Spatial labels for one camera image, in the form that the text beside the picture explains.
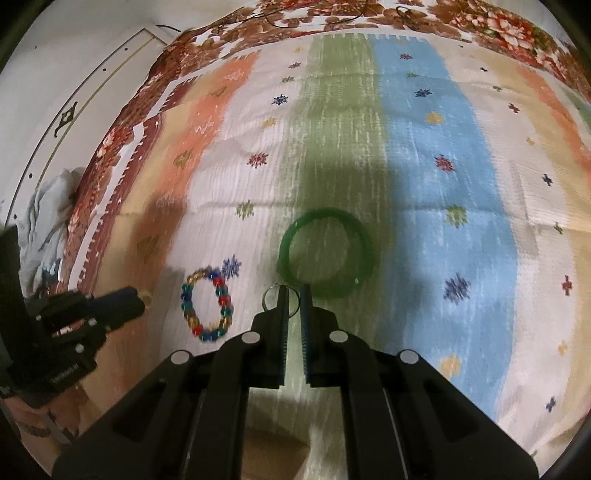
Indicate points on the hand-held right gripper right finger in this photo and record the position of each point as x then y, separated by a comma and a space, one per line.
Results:
305, 332

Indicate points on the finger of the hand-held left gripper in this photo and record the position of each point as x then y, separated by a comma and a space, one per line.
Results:
117, 316
115, 295

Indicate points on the striped colourful cloth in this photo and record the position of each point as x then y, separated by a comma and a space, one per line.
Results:
415, 184

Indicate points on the white headboard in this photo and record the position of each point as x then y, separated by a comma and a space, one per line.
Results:
55, 92

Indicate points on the red floral blanket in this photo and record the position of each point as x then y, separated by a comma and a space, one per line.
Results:
498, 23

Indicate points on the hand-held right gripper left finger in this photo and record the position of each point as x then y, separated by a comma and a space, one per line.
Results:
282, 332

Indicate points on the green jade bangle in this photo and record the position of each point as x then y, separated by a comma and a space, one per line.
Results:
288, 240

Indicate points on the grey crumpled cloth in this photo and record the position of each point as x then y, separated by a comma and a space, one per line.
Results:
46, 217

